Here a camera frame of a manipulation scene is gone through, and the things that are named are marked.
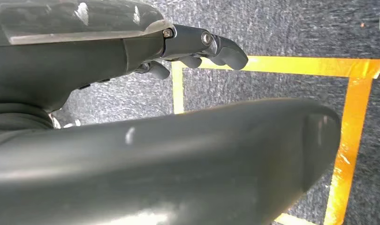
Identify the ribbed grey left arm sleeve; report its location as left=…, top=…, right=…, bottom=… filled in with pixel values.
left=0, top=103, right=54, bottom=132

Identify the yellow floor tape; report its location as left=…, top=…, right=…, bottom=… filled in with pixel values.
left=172, top=56, right=380, bottom=225

